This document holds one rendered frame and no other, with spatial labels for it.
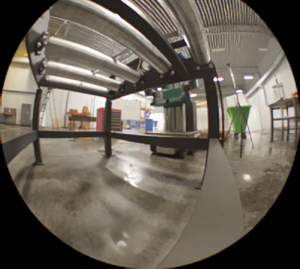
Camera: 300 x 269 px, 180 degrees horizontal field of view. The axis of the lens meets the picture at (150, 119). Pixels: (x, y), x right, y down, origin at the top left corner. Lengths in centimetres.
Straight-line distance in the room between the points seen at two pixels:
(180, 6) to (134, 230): 82
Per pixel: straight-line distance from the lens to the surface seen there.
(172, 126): 157
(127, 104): 569
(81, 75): 93
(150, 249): 44
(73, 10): 48
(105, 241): 46
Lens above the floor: 42
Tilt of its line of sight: 4 degrees up
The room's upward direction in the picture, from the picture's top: straight up
